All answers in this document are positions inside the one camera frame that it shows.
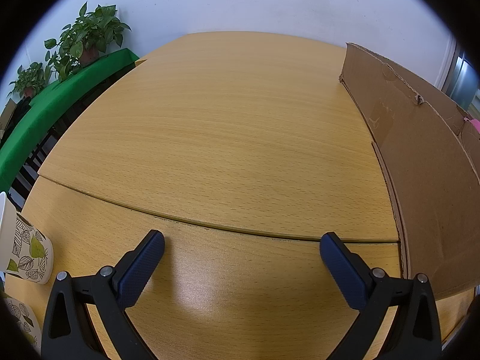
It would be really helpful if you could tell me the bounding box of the brown cardboard box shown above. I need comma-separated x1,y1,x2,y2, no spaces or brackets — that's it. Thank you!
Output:
339,43,479,300

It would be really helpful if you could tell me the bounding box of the pink plush toy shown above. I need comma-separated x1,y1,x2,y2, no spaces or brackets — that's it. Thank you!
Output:
464,117,480,133

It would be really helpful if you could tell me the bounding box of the green table cloth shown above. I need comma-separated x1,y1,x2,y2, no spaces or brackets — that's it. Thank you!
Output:
1,49,138,192

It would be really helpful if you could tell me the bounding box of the small potted green plant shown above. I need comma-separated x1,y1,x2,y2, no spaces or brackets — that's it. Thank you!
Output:
9,62,51,98

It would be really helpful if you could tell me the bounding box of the large potted green plant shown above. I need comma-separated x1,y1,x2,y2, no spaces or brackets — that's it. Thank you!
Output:
44,3,130,81

